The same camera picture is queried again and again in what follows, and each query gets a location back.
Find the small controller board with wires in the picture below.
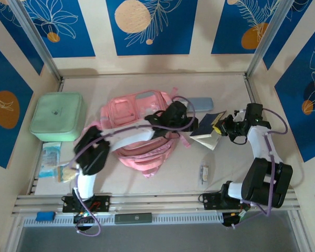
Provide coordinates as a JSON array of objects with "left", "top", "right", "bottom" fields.
[
  {"left": 222, "top": 208, "right": 251, "bottom": 229},
  {"left": 72, "top": 212, "right": 96, "bottom": 232}
]

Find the grey slotted cable duct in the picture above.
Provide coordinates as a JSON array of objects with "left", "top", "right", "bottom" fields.
[{"left": 23, "top": 212, "right": 224, "bottom": 227}]

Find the grey-blue pencil case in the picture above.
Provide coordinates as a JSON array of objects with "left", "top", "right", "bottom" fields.
[{"left": 186, "top": 97, "right": 215, "bottom": 113}]

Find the aluminium front rail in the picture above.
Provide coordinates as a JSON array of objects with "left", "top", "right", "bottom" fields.
[{"left": 12, "top": 193, "right": 301, "bottom": 215}]

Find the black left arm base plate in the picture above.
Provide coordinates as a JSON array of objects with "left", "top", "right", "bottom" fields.
[{"left": 62, "top": 195, "right": 111, "bottom": 213}]

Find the mint green square case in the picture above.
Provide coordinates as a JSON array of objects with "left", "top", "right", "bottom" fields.
[{"left": 29, "top": 92, "right": 85, "bottom": 142}]

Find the pink school backpack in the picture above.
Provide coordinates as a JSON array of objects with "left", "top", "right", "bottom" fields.
[{"left": 80, "top": 86, "right": 192, "bottom": 180}]

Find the dark grey bar device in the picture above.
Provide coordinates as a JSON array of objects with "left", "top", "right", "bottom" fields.
[{"left": 114, "top": 213, "right": 153, "bottom": 225}]

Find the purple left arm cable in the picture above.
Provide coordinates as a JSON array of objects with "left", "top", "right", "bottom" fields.
[{"left": 69, "top": 96, "right": 196, "bottom": 237}]

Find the yellow snack packet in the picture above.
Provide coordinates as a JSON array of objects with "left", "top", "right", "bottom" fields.
[{"left": 57, "top": 165, "right": 78, "bottom": 183}]

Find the aluminium frame post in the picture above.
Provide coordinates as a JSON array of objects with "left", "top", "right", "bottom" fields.
[
  {"left": 245, "top": 0, "right": 297, "bottom": 79},
  {"left": 9, "top": 0, "right": 63, "bottom": 82}
]

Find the blue book with yellow label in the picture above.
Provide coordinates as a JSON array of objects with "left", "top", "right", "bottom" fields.
[{"left": 189, "top": 110, "right": 228, "bottom": 151}]

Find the small blue block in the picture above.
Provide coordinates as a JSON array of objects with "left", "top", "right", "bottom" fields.
[{"left": 36, "top": 212, "right": 55, "bottom": 221}]

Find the clear stationery pouch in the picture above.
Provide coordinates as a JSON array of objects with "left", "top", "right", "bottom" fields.
[{"left": 198, "top": 153, "right": 215, "bottom": 187}]

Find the blue tissue pack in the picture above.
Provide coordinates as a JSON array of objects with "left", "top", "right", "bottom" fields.
[{"left": 38, "top": 141, "right": 62, "bottom": 179}]

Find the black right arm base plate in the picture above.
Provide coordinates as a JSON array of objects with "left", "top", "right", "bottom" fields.
[{"left": 202, "top": 193, "right": 251, "bottom": 211}]

